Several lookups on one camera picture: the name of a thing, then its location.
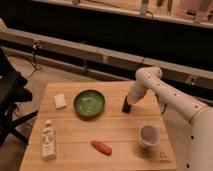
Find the black chair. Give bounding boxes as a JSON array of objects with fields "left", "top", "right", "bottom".
[{"left": 0, "top": 47, "right": 38, "bottom": 147}]

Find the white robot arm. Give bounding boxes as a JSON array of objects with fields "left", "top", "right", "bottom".
[{"left": 125, "top": 67, "right": 213, "bottom": 171}]

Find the green bowl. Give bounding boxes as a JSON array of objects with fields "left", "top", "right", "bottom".
[{"left": 74, "top": 89, "right": 105, "bottom": 118}]

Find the black eraser block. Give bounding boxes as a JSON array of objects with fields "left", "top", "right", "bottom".
[{"left": 122, "top": 97, "right": 132, "bottom": 113}]

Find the white sponge block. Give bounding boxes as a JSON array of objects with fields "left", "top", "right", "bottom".
[{"left": 53, "top": 94, "right": 67, "bottom": 109}]

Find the orange carrot toy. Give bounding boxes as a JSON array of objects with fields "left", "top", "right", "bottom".
[{"left": 91, "top": 140, "right": 112, "bottom": 156}]

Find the white paper cup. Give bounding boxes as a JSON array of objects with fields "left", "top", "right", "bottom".
[{"left": 138, "top": 125, "right": 160, "bottom": 149}]

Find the black cable on floor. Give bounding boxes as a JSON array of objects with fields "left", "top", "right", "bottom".
[{"left": 13, "top": 39, "right": 44, "bottom": 79}]

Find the white squeeze bottle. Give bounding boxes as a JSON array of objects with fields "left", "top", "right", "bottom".
[{"left": 42, "top": 120, "right": 56, "bottom": 160}]

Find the grey wall rail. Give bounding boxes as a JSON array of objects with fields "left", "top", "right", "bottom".
[{"left": 0, "top": 29, "right": 213, "bottom": 89}]

